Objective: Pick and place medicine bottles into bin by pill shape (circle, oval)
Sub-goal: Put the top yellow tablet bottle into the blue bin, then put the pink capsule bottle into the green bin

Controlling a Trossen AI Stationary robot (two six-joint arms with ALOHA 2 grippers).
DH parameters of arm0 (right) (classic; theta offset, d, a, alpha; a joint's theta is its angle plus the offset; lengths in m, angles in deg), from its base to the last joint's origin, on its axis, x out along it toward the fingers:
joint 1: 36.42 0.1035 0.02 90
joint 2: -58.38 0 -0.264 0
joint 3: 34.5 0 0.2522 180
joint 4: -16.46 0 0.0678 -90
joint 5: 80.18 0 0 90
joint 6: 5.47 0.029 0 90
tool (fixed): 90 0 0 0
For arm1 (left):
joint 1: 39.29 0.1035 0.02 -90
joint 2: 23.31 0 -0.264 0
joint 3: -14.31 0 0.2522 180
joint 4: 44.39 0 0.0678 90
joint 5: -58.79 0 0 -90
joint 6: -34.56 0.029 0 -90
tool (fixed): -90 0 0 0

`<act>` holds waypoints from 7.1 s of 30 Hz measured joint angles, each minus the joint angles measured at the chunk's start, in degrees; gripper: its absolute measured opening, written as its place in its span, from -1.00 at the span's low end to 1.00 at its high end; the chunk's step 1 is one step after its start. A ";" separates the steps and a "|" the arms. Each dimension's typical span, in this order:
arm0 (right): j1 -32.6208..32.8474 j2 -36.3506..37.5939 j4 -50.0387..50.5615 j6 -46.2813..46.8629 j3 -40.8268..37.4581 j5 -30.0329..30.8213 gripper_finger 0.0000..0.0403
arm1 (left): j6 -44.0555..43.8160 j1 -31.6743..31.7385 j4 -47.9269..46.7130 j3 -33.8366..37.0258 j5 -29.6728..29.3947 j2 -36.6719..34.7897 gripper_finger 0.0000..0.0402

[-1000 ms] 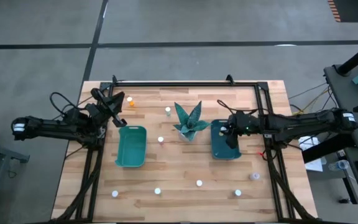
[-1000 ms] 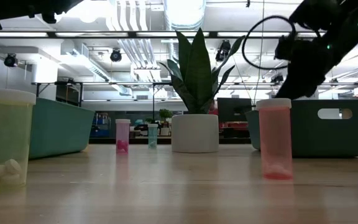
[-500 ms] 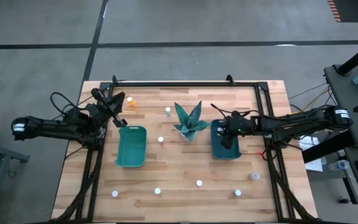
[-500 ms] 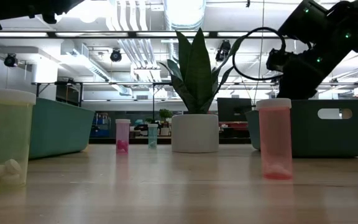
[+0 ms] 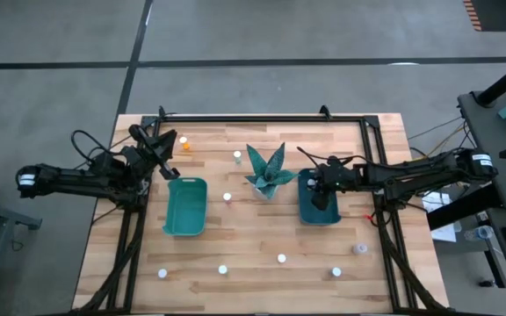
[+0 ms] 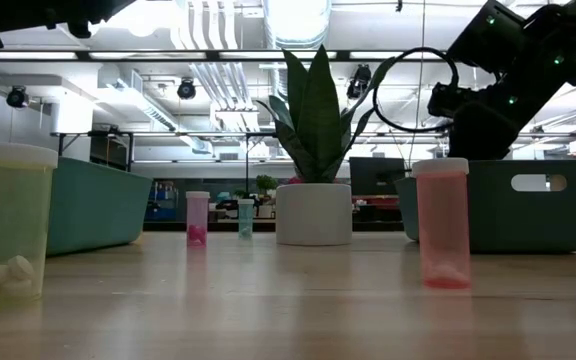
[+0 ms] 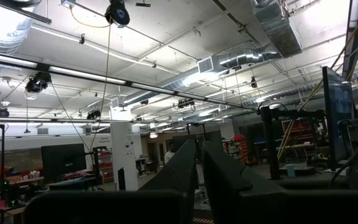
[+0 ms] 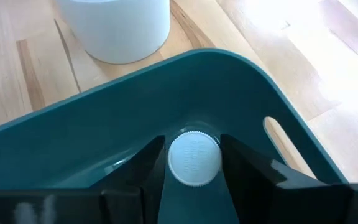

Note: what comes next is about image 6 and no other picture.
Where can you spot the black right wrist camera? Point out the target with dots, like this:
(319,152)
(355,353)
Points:
(443,100)

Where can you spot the red storage tray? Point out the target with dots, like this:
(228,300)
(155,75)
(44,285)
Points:
(378,201)

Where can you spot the black metal shelf rack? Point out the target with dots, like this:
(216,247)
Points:
(118,150)

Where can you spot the silver ceiling air duct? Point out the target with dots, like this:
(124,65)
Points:
(298,20)

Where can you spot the green snake plant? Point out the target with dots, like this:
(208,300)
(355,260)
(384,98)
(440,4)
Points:
(318,125)

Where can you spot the long black ceiling light rail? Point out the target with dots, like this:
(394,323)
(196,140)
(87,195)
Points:
(343,55)

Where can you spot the small potted green plant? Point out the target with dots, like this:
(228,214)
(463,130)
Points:
(266,183)

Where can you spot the pink pill bottle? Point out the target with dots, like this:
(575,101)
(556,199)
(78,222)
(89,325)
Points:
(197,220)

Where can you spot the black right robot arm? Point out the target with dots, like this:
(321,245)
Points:
(543,40)

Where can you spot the blue storage crates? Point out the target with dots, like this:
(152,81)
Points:
(160,200)

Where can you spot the black computer monitor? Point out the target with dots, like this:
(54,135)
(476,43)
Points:
(375,175)

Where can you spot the salmon red pill bottle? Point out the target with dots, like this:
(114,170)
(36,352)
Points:
(443,225)

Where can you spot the white round plant pot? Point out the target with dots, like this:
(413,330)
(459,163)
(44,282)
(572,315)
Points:
(313,215)

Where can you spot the pale blue pill bottle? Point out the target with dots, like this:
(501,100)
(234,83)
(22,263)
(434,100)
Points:
(245,220)

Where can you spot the dark teal plastic bin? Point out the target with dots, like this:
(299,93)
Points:
(518,220)

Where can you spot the light green plastic bin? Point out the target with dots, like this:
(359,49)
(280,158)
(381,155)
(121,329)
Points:
(98,205)

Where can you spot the small white cap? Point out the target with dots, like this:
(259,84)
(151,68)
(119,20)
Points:
(13,225)

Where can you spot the black ceiling spotlight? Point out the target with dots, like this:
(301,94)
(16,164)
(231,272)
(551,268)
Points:
(18,96)
(359,80)
(186,89)

